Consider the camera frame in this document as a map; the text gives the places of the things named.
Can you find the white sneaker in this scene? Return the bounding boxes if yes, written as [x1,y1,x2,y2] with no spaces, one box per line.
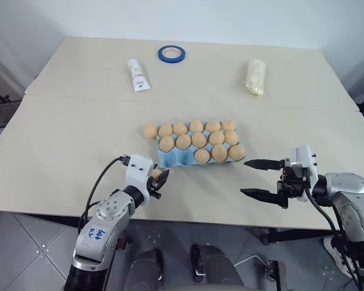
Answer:
[323,236,352,278]

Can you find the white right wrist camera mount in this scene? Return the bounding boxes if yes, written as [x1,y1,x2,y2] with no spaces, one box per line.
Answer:
[289,144,320,202]

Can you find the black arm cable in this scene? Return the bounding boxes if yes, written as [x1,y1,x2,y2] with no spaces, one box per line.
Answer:
[78,155,131,240]
[302,177,363,291]

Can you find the black metal rack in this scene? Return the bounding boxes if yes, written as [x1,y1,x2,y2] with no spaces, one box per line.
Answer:
[0,84,22,131]

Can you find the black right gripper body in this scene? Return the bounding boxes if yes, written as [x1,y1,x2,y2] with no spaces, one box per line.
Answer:
[276,158,311,209]

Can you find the white cosmetic tube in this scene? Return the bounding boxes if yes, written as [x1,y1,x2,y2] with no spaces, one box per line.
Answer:
[127,59,153,93]

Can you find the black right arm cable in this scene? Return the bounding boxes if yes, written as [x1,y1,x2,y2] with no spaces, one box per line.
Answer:
[302,177,363,291]

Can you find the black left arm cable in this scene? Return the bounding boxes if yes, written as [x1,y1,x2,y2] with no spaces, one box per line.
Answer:
[78,155,131,240]

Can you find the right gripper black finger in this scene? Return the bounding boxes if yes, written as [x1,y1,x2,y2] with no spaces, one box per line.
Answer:
[243,158,285,172]
[240,187,285,208]

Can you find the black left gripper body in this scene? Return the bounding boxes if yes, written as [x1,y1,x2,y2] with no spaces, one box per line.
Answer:
[147,179,163,200]

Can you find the clear bag of beige grains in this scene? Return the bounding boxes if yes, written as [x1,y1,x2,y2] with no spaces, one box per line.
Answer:
[244,58,267,97]

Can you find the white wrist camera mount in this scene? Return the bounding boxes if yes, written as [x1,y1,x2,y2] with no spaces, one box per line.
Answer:
[126,154,154,195]
[289,144,320,202]

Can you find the blue tape roll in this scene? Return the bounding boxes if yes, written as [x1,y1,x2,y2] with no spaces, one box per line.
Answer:
[157,44,187,64]

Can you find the dark metal floor bracket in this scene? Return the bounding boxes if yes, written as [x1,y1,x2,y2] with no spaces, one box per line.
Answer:
[265,259,288,291]

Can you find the dark grey rounded shell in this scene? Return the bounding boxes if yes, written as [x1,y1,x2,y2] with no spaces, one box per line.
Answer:
[190,243,245,287]
[130,249,164,291]

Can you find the black table frame bar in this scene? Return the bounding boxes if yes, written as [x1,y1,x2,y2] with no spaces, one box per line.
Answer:
[259,227,343,246]

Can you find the blue egg carton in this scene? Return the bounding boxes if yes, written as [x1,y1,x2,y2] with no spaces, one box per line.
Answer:
[155,120,242,169]

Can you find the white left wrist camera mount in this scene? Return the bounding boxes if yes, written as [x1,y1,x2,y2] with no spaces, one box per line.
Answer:
[126,154,154,195]

